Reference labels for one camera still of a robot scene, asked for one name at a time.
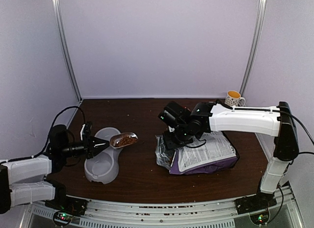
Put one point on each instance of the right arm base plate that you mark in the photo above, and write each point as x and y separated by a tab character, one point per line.
254	203

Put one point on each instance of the aluminium corner post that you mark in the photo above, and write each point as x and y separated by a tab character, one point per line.
65	50
254	46

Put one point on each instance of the brown pet food kibble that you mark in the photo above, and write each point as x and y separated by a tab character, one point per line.
125	141

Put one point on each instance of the right aluminium corner post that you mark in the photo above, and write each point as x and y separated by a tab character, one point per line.
254	46

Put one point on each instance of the aluminium front rail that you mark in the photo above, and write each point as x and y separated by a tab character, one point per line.
213	214

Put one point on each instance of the left aluminium corner post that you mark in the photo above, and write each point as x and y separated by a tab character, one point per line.
65	50

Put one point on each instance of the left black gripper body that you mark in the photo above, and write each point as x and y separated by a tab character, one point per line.
87	151

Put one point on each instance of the purple puppy food bag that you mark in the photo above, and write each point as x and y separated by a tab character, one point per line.
215	155

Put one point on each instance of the grey double pet bowl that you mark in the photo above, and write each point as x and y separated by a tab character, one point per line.
104	167

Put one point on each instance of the metal food scoop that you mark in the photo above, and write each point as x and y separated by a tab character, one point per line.
119	136

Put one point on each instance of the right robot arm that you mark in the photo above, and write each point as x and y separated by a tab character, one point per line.
206	117

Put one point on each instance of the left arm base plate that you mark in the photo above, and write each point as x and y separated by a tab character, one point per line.
64	203

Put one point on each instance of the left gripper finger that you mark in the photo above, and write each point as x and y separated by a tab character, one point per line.
100	142
98	148

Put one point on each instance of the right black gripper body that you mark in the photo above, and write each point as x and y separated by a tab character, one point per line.
176	141

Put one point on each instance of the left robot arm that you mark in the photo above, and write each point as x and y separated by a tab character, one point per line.
14	173

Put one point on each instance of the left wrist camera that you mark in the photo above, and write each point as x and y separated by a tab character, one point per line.
85	131

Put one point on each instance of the patterned mug yellow inside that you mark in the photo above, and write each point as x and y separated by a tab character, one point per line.
234	98

